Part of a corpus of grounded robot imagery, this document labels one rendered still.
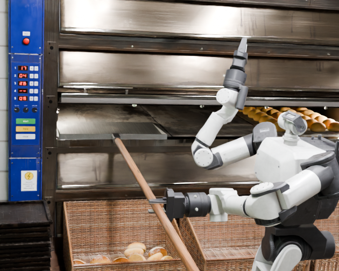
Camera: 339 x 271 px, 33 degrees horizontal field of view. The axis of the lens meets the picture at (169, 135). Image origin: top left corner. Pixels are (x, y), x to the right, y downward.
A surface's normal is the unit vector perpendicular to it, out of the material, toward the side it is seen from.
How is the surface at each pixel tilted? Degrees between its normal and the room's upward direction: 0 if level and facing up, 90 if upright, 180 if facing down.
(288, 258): 90
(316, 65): 70
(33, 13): 90
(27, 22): 90
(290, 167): 85
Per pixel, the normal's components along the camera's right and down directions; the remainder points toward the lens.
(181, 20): 0.26, -0.09
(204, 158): 0.02, 0.11
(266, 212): -0.25, 0.21
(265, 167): -0.94, 0.02
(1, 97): 0.26, 0.26
